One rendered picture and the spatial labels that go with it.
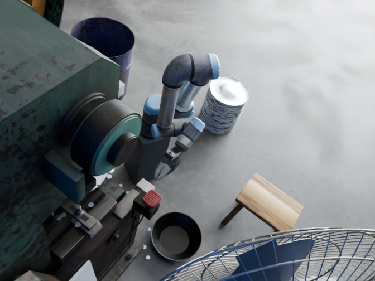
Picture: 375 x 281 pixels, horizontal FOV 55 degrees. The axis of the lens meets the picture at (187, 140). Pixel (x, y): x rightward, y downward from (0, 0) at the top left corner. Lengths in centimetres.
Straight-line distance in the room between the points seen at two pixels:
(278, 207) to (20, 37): 167
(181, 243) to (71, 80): 160
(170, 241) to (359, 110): 218
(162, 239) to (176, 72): 108
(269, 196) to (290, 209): 14
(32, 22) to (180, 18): 289
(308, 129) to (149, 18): 179
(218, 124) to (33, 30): 192
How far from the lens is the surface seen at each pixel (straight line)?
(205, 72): 158
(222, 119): 261
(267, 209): 213
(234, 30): 381
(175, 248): 223
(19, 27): 92
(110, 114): 83
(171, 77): 157
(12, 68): 82
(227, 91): 259
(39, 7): 146
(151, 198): 147
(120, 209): 157
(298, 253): 74
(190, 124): 176
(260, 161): 273
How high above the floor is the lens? 205
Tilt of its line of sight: 51 degrees down
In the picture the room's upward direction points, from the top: 19 degrees clockwise
